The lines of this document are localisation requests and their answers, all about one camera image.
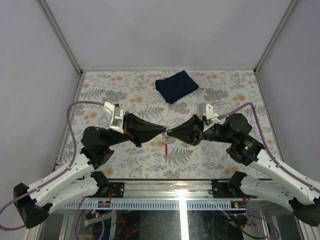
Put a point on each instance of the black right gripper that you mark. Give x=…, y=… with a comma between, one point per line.
x=190, y=131

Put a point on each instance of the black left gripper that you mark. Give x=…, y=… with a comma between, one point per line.
x=142, y=131

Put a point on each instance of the steel key holder red handle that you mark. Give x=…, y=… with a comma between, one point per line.
x=165, y=140

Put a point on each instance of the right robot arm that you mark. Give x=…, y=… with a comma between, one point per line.
x=295, y=191

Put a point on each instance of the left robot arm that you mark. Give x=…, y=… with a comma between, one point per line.
x=80, y=177

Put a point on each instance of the folded dark blue cloth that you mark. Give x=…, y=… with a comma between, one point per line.
x=176, y=87

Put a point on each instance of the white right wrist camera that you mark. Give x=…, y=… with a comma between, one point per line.
x=205, y=112

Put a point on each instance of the aluminium table edge rail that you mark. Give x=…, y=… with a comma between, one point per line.
x=172, y=189

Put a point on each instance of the perforated cable duct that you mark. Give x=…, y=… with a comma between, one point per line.
x=156, y=205

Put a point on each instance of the left aluminium frame post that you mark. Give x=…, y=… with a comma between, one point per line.
x=59, y=35

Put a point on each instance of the aluminium frame post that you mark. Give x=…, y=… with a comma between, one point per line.
x=280, y=26
x=59, y=35

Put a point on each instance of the right aluminium frame post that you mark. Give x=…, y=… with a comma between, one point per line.
x=280, y=26

